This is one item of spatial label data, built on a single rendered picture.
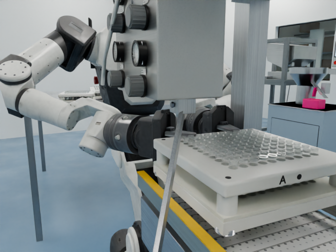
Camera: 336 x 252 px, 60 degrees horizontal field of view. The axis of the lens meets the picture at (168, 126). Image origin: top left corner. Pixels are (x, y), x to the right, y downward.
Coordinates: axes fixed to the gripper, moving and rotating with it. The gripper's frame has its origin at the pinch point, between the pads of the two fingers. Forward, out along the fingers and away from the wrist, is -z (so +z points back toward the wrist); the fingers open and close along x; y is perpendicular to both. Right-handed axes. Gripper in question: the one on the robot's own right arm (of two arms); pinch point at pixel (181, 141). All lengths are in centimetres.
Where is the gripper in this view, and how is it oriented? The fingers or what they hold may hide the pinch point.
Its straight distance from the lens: 59.3
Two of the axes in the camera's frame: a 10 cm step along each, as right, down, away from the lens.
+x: 0.1, 9.8, 1.8
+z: -8.3, -1.0, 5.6
